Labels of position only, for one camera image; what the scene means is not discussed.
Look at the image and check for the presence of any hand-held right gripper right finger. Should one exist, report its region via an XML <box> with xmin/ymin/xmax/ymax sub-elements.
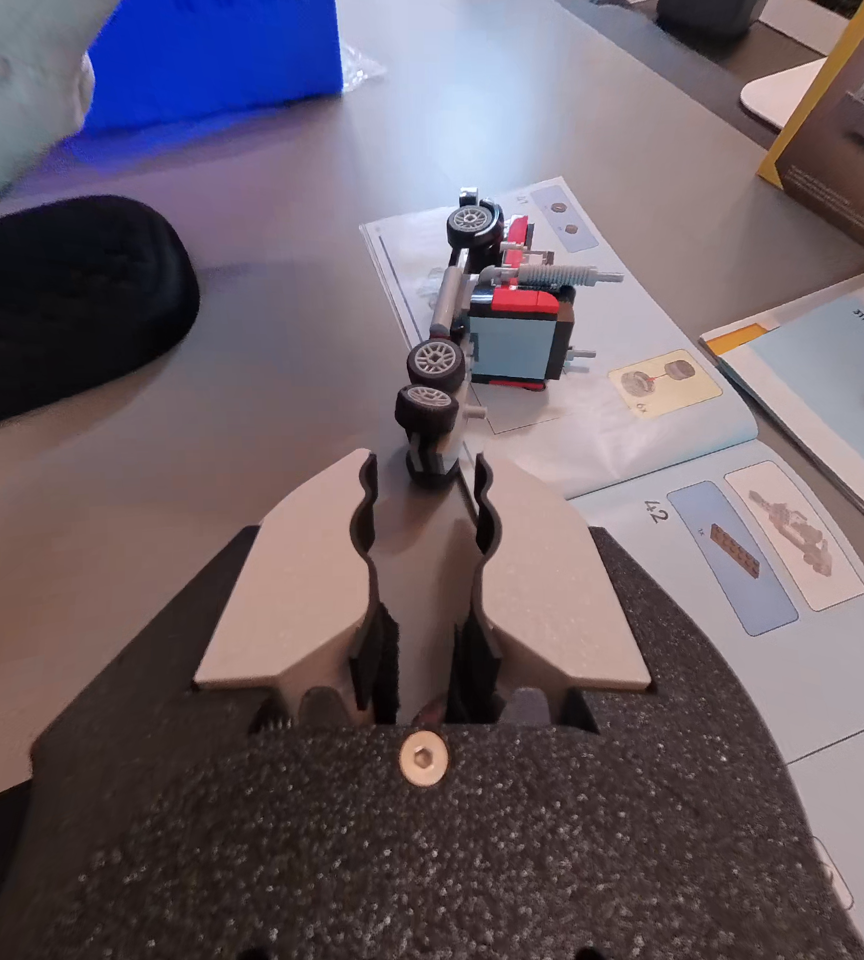
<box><xmin>455</xmin><ymin>450</ymin><xmax>652</xmax><ymax>721</ymax></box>

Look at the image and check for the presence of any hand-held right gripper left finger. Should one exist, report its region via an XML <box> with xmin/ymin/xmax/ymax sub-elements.
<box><xmin>195</xmin><ymin>447</ymin><xmax>398</xmax><ymax>721</ymax></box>

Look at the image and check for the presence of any small lego wheel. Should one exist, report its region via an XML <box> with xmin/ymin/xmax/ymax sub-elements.
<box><xmin>408</xmin><ymin>338</ymin><xmax>466</xmax><ymax>385</ymax></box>
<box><xmin>396</xmin><ymin>384</ymin><xmax>460</xmax><ymax>436</ymax></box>
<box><xmin>447</xmin><ymin>201</ymin><xmax>503</xmax><ymax>252</ymax></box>

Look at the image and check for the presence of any red black lego vehicle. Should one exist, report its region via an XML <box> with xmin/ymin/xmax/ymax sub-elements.
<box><xmin>395</xmin><ymin>188</ymin><xmax>625</xmax><ymax>484</ymax></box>

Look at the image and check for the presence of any large blue plastic bin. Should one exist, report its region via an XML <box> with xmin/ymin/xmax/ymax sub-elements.
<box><xmin>75</xmin><ymin>0</ymin><xmax>346</xmax><ymax>136</ymax></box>

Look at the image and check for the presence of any person's left forearm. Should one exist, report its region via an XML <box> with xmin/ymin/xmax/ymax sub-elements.
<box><xmin>0</xmin><ymin>0</ymin><xmax>121</xmax><ymax>226</ymax></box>

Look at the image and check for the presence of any open lego instruction booklet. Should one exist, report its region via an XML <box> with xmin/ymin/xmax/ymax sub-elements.
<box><xmin>360</xmin><ymin>180</ymin><xmax>864</xmax><ymax>960</ymax></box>

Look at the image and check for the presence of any closed lego instruction booklet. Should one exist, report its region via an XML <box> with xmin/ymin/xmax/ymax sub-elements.
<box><xmin>702</xmin><ymin>263</ymin><xmax>864</xmax><ymax>559</ymax></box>

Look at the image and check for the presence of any lego set box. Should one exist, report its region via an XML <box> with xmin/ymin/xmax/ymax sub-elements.
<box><xmin>758</xmin><ymin>0</ymin><xmax>864</xmax><ymax>264</ymax></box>

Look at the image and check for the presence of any clear plastic bag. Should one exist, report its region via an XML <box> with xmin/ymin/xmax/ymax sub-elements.
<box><xmin>339</xmin><ymin>41</ymin><xmax>388</xmax><ymax>94</ymax></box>

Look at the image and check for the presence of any black box device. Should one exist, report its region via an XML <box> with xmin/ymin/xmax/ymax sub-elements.
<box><xmin>657</xmin><ymin>0</ymin><xmax>770</xmax><ymax>39</ymax></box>

